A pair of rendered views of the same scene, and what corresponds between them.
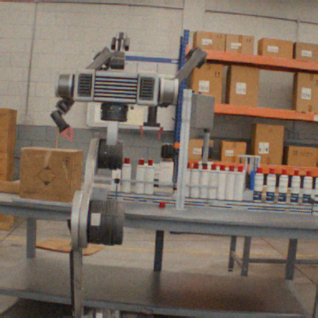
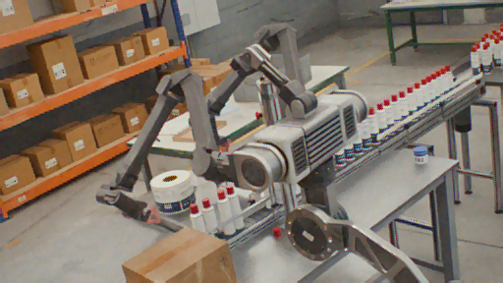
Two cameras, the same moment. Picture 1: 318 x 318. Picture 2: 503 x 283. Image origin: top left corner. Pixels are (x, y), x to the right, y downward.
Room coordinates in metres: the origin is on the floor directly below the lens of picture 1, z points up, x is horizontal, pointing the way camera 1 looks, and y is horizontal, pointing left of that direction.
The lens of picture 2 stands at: (1.48, 1.68, 2.14)
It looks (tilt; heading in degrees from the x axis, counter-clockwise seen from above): 20 degrees down; 317
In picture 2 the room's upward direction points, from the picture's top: 12 degrees counter-clockwise
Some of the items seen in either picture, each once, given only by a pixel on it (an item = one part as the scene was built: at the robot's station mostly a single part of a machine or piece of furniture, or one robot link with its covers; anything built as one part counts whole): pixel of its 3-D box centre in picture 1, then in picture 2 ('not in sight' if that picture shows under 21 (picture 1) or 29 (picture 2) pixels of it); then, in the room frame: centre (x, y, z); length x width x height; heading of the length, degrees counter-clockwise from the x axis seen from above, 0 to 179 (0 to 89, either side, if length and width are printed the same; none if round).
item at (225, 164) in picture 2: not in sight; (234, 164); (2.81, 0.52, 1.45); 0.09 x 0.08 x 0.12; 93
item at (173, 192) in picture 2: (157, 175); (173, 192); (3.84, 0.05, 0.95); 0.20 x 0.20 x 0.14
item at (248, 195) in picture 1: (247, 177); not in sight; (3.41, -0.49, 1.01); 0.14 x 0.13 x 0.26; 86
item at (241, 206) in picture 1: (173, 200); (263, 217); (3.35, -0.06, 0.85); 1.65 x 0.11 x 0.05; 86
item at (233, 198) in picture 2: (149, 176); (234, 206); (3.36, 0.09, 0.98); 0.05 x 0.05 x 0.20
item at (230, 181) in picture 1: (230, 182); not in sight; (3.33, -0.38, 0.98); 0.05 x 0.05 x 0.20
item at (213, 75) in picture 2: not in sight; (201, 94); (6.91, -2.80, 0.32); 1.20 x 0.83 x 0.64; 2
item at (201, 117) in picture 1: (198, 111); (272, 103); (3.26, -0.16, 1.38); 0.17 x 0.10 x 0.19; 141
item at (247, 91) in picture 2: not in sight; (271, 78); (4.83, -1.83, 0.91); 0.60 x 0.40 x 0.22; 97
